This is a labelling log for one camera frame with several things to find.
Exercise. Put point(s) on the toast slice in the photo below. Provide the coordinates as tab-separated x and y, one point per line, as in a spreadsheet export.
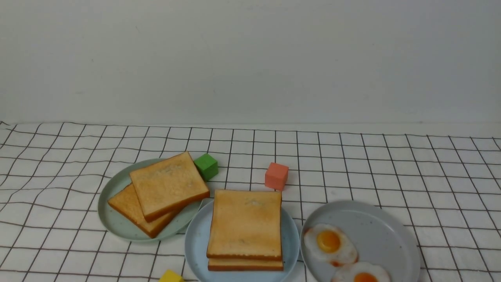
235	264
127	204
168	185
246	225

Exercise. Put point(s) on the orange cube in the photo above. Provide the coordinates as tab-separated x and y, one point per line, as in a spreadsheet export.
276	176

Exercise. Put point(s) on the green cube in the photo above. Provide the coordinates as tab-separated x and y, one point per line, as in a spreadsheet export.
207	166

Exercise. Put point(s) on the light blue plate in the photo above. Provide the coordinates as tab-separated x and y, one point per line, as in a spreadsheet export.
196	241

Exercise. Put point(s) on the left fried egg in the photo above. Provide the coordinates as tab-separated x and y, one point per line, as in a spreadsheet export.
329	244

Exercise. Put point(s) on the fried egg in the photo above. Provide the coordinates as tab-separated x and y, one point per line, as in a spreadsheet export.
329	244
361	272

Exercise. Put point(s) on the pale green plate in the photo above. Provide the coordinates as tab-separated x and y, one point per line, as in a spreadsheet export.
120	226

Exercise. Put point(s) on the yellow cube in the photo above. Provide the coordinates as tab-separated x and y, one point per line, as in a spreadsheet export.
171	276

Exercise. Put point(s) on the grey plate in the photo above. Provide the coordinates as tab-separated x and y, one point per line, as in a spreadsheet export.
378	237

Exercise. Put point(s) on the lower fried egg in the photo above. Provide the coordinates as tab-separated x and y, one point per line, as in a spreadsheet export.
361	272

